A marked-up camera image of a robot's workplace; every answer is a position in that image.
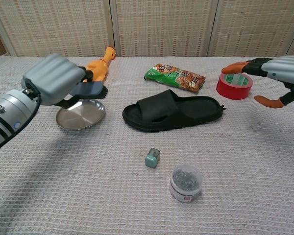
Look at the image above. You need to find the red tape roll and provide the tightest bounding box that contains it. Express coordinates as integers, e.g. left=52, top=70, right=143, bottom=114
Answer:
left=216, top=72, right=254, bottom=100

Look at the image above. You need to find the small teal pencil sharpener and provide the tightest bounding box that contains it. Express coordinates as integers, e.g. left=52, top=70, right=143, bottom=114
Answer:
left=145, top=147, right=162, bottom=168

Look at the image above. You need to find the clear round jar of pins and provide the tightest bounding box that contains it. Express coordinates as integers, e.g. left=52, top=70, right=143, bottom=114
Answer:
left=169, top=164, right=203, bottom=204

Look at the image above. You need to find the blue black brush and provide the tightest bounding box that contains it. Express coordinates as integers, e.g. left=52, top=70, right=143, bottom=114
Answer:
left=70, top=81, right=109, bottom=100

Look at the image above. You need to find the orange rubber chicken toy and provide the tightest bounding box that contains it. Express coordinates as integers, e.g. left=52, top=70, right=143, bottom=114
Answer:
left=82, top=46, right=117, bottom=82

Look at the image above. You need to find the black slide sandal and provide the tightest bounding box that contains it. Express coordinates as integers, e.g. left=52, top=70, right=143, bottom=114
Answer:
left=122, top=89, right=226, bottom=133

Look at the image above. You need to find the left black-fingered robot hand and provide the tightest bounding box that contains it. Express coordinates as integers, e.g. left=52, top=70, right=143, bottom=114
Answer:
left=21, top=53, right=94, bottom=110

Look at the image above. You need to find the green snack bag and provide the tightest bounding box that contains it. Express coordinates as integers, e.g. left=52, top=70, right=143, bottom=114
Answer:
left=144, top=63, right=206, bottom=94

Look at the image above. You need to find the white woven tablecloth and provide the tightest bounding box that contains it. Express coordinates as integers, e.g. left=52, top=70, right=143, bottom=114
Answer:
left=0, top=56, right=294, bottom=235

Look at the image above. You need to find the round stainless steel plate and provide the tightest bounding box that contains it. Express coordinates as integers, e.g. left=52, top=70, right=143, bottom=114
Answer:
left=55, top=99, right=106, bottom=131

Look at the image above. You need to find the right orange-tipped robot hand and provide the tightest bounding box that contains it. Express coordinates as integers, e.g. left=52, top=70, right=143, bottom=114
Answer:
left=221, top=55, right=294, bottom=109

